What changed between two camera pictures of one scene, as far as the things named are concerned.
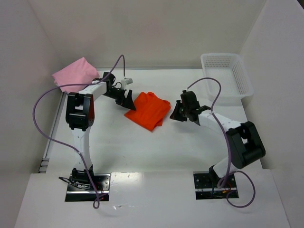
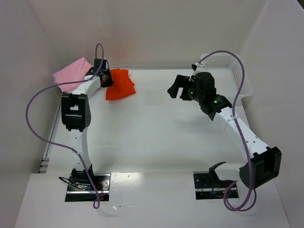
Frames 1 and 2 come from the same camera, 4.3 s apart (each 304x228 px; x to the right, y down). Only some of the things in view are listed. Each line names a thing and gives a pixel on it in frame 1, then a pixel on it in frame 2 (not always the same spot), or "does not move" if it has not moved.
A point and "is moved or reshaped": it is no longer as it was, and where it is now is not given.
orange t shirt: x=150 y=110 is moved or reshaped
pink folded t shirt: x=81 y=72 does not move
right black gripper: x=183 y=112 to x=185 y=87
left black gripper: x=121 y=97 to x=106 y=79
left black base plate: x=78 y=191 does not move
